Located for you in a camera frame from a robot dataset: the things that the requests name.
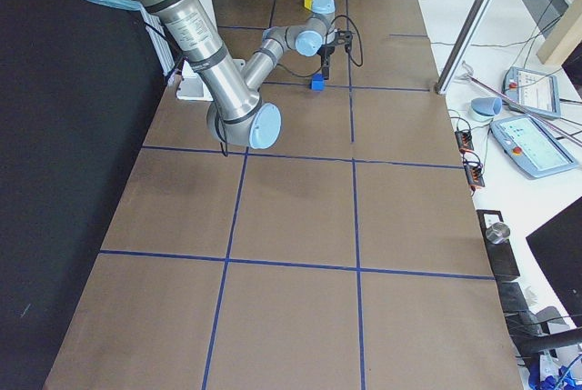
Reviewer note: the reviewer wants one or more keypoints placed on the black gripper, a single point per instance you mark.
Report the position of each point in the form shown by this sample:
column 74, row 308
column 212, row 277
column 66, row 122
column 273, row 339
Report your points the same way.
column 325, row 53

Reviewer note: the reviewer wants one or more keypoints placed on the blue block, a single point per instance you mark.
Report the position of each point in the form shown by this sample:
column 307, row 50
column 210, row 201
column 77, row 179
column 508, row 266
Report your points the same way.
column 318, row 82

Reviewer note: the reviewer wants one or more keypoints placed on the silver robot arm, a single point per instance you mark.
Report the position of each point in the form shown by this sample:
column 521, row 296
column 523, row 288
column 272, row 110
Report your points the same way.
column 237, row 115

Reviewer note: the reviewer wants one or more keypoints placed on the orange black connector board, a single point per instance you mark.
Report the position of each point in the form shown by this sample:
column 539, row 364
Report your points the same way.
column 464, row 141

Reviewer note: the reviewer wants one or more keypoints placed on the near teach pendant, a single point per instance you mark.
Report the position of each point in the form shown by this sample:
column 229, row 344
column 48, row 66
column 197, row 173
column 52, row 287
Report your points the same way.
column 531, row 147

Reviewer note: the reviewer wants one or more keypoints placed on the teach pendant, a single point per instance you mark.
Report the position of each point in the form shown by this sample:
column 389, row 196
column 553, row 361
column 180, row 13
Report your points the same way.
column 533, row 90
column 531, row 147

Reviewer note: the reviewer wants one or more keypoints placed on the far teach pendant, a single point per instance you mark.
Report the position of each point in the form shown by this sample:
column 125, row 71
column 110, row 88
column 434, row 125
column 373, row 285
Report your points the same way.
column 533, row 90

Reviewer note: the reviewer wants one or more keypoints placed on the metal cylinder weight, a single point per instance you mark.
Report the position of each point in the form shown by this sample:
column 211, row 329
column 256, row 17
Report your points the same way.
column 497, row 233

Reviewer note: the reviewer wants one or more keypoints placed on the black box on table edge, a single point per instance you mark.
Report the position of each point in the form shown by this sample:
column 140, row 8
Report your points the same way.
column 501, row 258

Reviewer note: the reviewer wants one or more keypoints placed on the black monitor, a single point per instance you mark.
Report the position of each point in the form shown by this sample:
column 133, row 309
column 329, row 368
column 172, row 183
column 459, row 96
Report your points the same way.
column 557, row 247

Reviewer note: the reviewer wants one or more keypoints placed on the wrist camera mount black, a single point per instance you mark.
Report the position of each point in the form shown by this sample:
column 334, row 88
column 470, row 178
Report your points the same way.
column 343, row 38

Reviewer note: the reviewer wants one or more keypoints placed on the aluminium frame post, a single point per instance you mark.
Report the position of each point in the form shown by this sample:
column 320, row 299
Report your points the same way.
column 469, row 28

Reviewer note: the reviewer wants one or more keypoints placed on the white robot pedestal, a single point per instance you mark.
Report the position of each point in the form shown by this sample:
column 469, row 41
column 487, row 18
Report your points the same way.
column 193, row 81

